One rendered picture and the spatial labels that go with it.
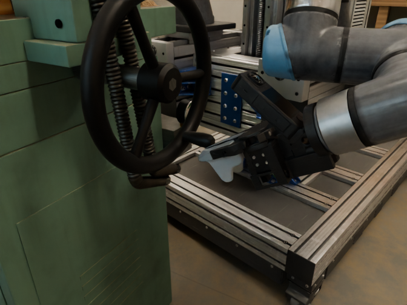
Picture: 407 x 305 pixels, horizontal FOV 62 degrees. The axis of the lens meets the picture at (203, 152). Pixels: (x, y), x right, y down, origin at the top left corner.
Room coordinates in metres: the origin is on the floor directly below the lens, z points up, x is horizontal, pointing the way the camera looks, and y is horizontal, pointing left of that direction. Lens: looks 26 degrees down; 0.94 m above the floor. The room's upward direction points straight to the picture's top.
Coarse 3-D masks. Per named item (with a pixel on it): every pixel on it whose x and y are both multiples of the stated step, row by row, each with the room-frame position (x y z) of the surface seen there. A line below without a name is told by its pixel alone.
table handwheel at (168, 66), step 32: (128, 0) 0.45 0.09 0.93; (192, 0) 0.57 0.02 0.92; (96, 32) 0.41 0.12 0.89; (192, 32) 0.60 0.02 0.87; (96, 64) 0.40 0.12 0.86; (160, 64) 0.50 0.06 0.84; (96, 96) 0.39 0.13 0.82; (160, 96) 0.48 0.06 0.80; (96, 128) 0.39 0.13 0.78; (192, 128) 0.57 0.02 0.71; (128, 160) 0.42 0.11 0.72; (160, 160) 0.49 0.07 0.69
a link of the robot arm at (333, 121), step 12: (336, 96) 0.39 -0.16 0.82; (324, 108) 0.39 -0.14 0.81; (336, 108) 0.38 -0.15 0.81; (348, 108) 0.43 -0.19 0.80; (324, 120) 0.38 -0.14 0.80; (336, 120) 0.37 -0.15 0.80; (348, 120) 0.36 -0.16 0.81; (324, 132) 0.37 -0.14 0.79; (336, 132) 0.36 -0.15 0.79; (348, 132) 0.36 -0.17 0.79; (324, 144) 0.38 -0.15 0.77; (336, 144) 0.37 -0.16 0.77; (348, 144) 0.36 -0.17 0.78; (360, 144) 0.36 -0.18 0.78
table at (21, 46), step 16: (0, 16) 0.55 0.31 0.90; (16, 16) 0.55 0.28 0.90; (144, 16) 0.76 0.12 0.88; (160, 16) 0.80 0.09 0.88; (0, 32) 0.50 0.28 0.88; (16, 32) 0.52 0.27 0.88; (32, 32) 0.54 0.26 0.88; (160, 32) 0.80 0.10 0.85; (0, 48) 0.49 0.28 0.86; (16, 48) 0.51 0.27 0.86; (32, 48) 0.51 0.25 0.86; (48, 48) 0.49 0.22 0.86; (64, 48) 0.47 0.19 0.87; (80, 48) 0.49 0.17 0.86; (0, 64) 0.49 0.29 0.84; (64, 64) 0.48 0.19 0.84; (80, 64) 0.49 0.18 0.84
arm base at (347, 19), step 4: (344, 0) 0.94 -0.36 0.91; (348, 0) 0.96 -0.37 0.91; (344, 4) 0.94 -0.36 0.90; (340, 8) 0.93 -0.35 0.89; (344, 8) 0.94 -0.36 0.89; (340, 12) 0.93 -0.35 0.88; (344, 12) 0.94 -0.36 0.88; (348, 12) 0.96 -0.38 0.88; (340, 16) 0.93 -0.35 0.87; (344, 16) 0.93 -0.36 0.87; (348, 16) 0.95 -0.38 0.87; (340, 20) 0.92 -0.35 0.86; (344, 20) 0.93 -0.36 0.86; (348, 20) 0.94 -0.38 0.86; (340, 24) 0.92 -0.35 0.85; (344, 24) 0.93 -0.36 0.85; (348, 24) 0.94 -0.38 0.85
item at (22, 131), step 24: (0, 96) 0.48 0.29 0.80; (24, 96) 0.51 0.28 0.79; (48, 96) 0.54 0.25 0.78; (72, 96) 0.58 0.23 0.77; (0, 120) 0.47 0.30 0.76; (24, 120) 0.50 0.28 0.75; (48, 120) 0.53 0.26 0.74; (72, 120) 0.57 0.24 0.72; (0, 144) 0.46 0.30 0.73; (24, 144) 0.49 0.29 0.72
